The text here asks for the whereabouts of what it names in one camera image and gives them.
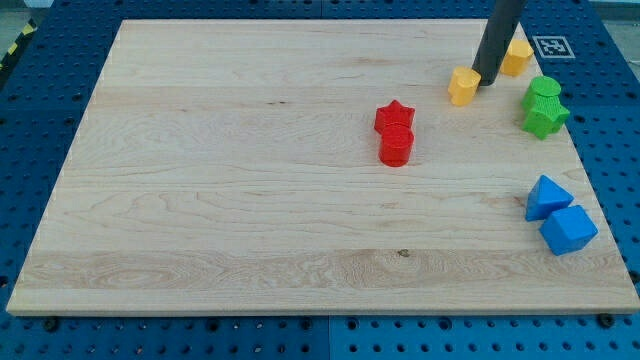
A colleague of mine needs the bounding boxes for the yellow hexagon block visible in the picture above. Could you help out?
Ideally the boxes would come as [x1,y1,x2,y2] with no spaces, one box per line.
[500,39,533,76]

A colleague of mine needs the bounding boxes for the yellow heart block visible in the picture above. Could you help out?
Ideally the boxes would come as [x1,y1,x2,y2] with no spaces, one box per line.
[448,66,482,106]

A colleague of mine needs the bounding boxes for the wooden board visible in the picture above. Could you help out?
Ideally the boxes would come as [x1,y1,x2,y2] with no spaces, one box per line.
[7,19,639,316]

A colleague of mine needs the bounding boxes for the red cylinder block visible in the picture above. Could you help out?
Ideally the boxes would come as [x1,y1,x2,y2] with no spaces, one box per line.
[378,124,414,167]

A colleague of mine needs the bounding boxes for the red star block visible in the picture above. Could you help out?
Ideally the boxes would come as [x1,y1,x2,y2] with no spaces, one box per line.
[374,100,415,134]

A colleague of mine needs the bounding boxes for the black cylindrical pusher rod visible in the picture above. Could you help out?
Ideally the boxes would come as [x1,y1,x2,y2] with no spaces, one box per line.
[472,0,527,86]

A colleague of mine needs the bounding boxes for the blue triangle block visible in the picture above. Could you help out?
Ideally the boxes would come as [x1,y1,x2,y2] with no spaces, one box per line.
[525,175,574,222]

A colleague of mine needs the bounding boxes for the green star block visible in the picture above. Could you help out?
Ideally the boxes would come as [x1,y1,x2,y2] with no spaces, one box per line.
[521,96,570,140]

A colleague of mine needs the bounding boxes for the green cylinder block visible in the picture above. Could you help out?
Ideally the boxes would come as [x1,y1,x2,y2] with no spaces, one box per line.
[521,75,561,111]

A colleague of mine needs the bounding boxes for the blue cube block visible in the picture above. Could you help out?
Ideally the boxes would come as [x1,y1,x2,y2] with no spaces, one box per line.
[539,205,599,256]

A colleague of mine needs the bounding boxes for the white fiducial marker tag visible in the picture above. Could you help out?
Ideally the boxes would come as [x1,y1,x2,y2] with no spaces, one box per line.
[532,35,575,59]

